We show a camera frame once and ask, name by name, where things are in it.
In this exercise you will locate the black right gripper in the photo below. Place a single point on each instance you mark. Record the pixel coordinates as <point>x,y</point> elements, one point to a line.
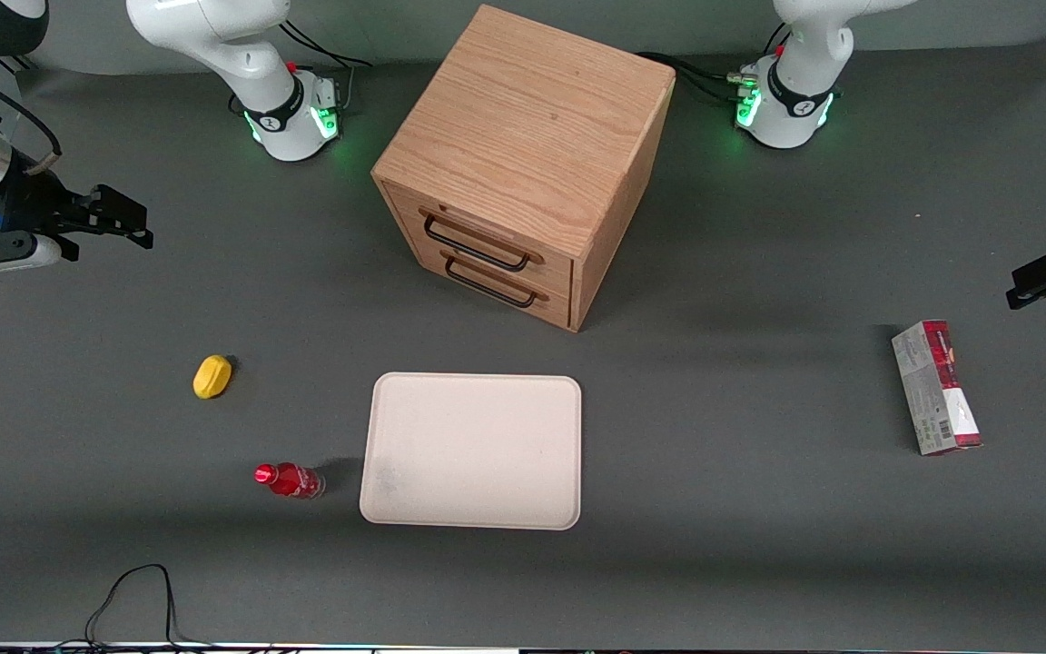
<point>35,205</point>

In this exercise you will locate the red coke bottle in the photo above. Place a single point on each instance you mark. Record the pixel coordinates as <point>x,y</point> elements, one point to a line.
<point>291,480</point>

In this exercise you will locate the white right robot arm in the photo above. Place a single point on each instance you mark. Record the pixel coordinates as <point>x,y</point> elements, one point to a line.
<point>214,36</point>

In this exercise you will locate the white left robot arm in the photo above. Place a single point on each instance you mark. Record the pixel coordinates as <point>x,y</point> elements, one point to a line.
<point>800,100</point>

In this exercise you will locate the beige rectangular tray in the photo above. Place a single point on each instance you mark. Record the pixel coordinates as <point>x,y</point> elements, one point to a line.
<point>473,450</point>

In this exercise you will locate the grey and red carton box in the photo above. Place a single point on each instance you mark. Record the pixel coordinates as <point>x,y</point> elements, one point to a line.
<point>936,391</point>

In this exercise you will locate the yellow lemon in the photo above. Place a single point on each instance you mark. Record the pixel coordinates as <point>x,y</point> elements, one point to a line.
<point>212,376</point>

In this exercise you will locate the wooden drawer front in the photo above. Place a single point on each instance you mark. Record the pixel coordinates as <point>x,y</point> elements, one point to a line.
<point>487,295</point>
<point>496,232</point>

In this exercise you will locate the wooden drawer cabinet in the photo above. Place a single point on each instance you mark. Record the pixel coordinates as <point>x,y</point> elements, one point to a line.
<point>523,118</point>

